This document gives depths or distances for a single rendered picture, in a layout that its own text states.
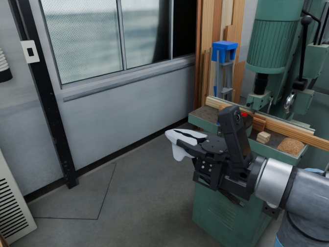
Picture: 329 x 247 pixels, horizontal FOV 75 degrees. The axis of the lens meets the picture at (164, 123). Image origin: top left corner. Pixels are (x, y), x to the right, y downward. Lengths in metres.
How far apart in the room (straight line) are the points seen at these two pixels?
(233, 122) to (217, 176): 0.11
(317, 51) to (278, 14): 0.32
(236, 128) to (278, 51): 0.72
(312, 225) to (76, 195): 1.91
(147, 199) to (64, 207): 0.68
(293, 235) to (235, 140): 0.19
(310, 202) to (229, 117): 0.17
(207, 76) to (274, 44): 1.54
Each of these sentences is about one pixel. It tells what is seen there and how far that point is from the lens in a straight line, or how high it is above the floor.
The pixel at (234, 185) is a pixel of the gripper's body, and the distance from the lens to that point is 0.45.
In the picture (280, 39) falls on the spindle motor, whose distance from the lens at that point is 1.08.
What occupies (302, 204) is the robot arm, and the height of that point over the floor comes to 1.22.
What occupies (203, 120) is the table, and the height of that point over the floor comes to 0.90.
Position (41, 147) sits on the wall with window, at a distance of 1.98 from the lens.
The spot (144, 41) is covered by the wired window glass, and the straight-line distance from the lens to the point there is 2.25.
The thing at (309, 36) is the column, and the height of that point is 1.34.
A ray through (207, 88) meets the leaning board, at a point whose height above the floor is 0.58.
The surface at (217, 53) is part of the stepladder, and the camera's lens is 1.98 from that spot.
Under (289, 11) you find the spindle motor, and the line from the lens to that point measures 1.07.
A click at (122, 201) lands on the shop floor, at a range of 1.99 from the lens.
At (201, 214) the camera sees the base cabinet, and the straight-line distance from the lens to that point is 1.71.
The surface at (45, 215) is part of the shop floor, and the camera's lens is 2.09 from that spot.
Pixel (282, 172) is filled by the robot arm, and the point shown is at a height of 1.25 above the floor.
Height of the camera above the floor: 1.50
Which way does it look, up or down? 30 degrees down
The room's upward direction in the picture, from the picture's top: straight up
